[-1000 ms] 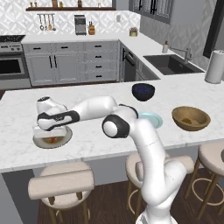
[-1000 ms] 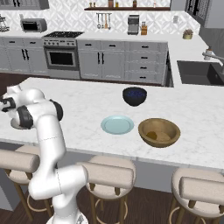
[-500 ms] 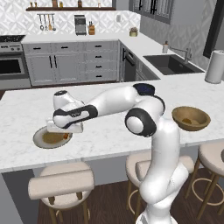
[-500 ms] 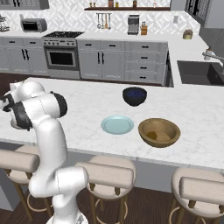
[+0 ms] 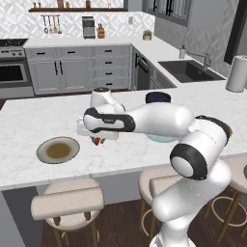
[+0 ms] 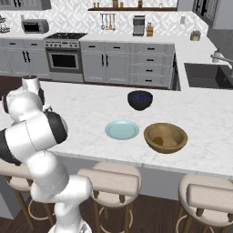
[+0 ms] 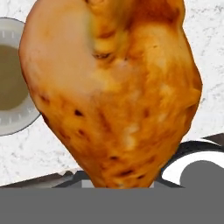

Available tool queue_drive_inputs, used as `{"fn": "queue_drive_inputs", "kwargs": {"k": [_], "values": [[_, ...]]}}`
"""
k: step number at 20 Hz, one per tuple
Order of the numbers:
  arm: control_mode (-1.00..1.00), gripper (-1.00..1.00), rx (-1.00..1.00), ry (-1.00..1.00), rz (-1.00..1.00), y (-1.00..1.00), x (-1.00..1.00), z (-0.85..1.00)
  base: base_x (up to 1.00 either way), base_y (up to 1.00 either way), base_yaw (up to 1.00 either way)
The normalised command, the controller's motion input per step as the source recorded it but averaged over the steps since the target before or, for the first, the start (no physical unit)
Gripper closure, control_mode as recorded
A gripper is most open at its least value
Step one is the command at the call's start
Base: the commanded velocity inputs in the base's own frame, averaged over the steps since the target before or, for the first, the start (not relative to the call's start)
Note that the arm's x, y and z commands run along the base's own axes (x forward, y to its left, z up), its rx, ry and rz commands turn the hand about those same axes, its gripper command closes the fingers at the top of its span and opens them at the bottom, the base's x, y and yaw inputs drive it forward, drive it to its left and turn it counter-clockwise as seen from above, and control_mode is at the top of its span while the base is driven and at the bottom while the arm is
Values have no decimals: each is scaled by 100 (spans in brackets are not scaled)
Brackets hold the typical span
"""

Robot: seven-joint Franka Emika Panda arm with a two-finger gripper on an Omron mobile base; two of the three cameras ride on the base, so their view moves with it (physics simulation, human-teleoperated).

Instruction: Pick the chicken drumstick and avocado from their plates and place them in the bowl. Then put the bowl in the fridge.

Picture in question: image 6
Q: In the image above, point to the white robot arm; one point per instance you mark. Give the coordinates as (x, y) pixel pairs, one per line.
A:
(36, 133)

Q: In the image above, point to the black bowl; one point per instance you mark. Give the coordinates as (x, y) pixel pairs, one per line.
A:
(139, 100)

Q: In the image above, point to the brown avocado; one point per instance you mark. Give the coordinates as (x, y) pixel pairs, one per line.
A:
(157, 140)

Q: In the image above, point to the tan chicken drumstick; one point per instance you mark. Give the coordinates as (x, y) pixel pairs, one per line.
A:
(170, 142)

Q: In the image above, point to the wooden bowl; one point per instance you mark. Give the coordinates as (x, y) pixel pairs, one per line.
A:
(176, 133)

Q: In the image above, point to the light blue plate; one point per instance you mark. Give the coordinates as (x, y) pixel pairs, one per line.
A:
(122, 129)

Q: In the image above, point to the grey cupboards and drawers run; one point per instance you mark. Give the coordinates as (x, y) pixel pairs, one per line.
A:
(127, 62)

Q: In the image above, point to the beige cushioned bar stool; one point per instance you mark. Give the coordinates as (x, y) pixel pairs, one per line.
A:
(206, 197)
(13, 181)
(115, 182)

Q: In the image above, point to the wooden knife block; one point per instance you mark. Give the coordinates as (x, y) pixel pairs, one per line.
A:
(149, 31)

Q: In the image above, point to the hanging kitchen tool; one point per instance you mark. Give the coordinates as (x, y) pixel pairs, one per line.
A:
(114, 24)
(106, 22)
(103, 24)
(110, 23)

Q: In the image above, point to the silver coffee machine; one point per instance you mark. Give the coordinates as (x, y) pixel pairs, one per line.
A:
(139, 26)

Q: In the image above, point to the black gas hob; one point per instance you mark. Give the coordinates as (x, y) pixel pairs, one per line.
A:
(66, 35)

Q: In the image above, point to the dark sink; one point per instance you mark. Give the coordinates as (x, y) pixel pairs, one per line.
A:
(206, 75)

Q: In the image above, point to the small yellow jar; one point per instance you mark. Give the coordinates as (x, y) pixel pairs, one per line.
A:
(121, 5)

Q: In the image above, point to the potted plant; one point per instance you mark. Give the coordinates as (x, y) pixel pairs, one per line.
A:
(195, 36)

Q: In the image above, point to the large brown jar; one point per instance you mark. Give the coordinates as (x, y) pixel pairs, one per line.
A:
(115, 3)

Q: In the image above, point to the grey base cupboards run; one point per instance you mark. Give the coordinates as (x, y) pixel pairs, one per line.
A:
(18, 57)

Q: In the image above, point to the dark brown bottle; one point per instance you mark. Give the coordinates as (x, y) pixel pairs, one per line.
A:
(140, 4)

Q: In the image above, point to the silver tap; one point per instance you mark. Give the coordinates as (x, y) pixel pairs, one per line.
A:
(217, 56)

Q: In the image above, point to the silver toaster oven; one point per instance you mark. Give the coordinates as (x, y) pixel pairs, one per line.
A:
(35, 26)

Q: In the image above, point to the tool rail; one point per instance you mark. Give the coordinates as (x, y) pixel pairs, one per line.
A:
(108, 14)

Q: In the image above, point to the brown wooden wall shelf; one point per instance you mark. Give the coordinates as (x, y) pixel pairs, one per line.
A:
(132, 9)

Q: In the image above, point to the white wall socket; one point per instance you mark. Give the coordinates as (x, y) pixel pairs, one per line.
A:
(182, 20)

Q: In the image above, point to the dark glass wall cupboard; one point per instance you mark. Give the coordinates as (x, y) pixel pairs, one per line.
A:
(209, 10)

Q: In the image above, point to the grey wall cupboard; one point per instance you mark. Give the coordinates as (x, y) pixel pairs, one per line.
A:
(27, 4)

